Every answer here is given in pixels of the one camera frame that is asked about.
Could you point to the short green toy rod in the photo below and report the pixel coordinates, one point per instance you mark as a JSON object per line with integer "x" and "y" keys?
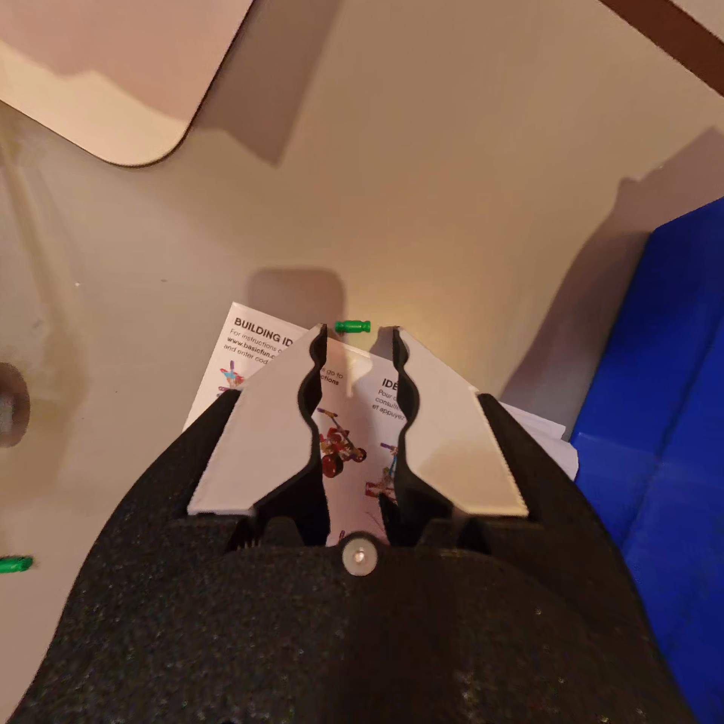
{"x": 352, "y": 327}
{"x": 16, "y": 564}

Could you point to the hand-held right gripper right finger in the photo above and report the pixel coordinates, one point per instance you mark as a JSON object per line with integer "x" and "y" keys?
{"x": 458, "y": 452}

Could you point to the white stand base board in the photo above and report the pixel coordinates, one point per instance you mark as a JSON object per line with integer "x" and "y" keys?
{"x": 85, "y": 68}

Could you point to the printed instruction leaflet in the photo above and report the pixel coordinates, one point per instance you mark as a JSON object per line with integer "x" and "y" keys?
{"x": 362, "y": 430}

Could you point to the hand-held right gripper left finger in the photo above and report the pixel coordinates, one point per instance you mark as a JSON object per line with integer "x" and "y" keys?
{"x": 260, "y": 452}

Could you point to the blue bin with papers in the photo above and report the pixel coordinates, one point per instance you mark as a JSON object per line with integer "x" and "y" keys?
{"x": 667, "y": 452}

